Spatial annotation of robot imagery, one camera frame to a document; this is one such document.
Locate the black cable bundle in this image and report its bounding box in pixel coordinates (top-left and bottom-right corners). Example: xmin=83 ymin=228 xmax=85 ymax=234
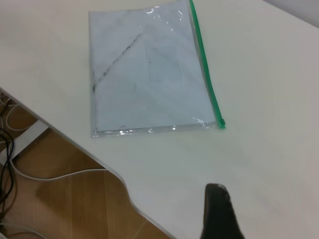
xmin=0 ymin=126 xmax=17 ymax=222

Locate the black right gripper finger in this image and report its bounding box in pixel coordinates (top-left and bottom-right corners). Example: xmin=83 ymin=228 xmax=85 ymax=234
xmin=200 ymin=183 xmax=246 ymax=239

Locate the white cable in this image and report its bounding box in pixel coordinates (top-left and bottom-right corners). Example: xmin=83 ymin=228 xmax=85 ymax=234
xmin=8 ymin=159 xmax=108 ymax=181

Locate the clear zip bag green zipper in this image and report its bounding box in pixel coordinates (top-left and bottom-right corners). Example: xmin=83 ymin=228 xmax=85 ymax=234
xmin=89 ymin=0 xmax=227 ymax=139

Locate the grey table frame bar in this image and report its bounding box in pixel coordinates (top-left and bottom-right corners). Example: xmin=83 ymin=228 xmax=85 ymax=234
xmin=0 ymin=119 xmax=50 ymax=165

